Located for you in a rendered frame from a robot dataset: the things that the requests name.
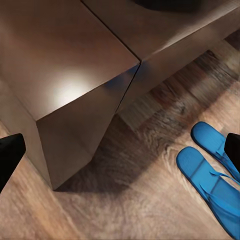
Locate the sandal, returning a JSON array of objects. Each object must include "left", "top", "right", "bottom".
[
  {"left": 176, "top": 146, "right": 240, "bottom": 240},
  {"left": 191, "top": 121, "right": 240, "bottom": 184}
]

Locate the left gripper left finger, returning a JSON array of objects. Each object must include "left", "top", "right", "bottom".
[{"left": 0, "top": 133, "right": 26, "bottom": 193}]

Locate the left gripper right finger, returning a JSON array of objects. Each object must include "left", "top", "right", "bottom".
[{"left": 224, "top": 133, "right": 240, "bottom": 173}]

